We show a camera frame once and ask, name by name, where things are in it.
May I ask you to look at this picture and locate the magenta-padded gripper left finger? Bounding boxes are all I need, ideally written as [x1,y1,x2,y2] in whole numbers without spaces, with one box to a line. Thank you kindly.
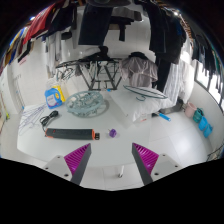
[42,143,92,186]

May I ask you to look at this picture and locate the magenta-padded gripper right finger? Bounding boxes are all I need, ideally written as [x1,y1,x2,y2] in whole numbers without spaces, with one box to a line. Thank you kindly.
[131,142,184,186]

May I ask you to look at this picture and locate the black power strip orange ends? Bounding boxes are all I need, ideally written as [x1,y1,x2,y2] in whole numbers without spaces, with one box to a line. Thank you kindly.
[44,127,101,141]

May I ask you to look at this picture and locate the white pillow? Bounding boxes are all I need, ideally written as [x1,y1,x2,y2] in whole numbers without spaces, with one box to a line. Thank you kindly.
[108,86,174,123]

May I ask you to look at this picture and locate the blue detergent bottle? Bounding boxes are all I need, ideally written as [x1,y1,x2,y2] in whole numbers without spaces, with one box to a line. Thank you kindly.
[44,87,64,110]

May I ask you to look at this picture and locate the pink bucket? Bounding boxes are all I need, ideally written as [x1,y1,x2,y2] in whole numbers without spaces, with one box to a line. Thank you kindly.
[184,101,198,118]

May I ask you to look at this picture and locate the yellow plastic container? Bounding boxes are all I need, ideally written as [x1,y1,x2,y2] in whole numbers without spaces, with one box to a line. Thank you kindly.
[53,84,67,103]

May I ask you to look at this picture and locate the green clothes hanger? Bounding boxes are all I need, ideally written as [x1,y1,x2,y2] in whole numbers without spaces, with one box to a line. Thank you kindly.
[123,85,169,102]

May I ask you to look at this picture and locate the black folding drying rack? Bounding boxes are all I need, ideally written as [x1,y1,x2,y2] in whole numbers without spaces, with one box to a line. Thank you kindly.
[54,58,124,92]

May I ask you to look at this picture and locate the grey draped garment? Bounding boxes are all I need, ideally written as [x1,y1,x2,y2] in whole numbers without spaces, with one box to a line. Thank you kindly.
[119,52,159,88]

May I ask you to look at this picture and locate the window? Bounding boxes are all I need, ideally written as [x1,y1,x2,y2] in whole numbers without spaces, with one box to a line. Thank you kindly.
[194,59,224,111]

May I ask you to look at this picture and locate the black crumpled garment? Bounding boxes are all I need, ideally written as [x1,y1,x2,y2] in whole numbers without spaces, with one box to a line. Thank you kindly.
[87,45,114,63]

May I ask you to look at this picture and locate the row of dark hanging clothes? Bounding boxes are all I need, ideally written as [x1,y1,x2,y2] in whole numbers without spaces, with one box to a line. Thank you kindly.
[78,0,188,93]

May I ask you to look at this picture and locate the row of colourful hanging clothes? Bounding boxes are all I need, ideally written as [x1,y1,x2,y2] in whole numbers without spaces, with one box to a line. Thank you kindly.
[1,3,79,64]

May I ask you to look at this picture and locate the blue-handled brush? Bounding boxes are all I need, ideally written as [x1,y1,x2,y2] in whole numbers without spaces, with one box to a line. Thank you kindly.
[156,112,172,122]

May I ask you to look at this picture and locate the black coiled power cable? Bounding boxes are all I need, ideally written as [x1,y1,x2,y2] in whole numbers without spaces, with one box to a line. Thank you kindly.
[39,109,60,133]

